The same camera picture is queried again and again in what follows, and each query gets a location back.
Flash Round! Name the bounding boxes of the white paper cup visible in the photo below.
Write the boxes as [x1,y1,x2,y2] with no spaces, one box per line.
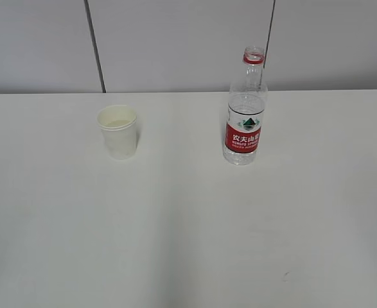
[96,105,138,160]

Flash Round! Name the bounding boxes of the clear water bottle red label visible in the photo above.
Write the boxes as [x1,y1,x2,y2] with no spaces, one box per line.
[223,46,268,166]

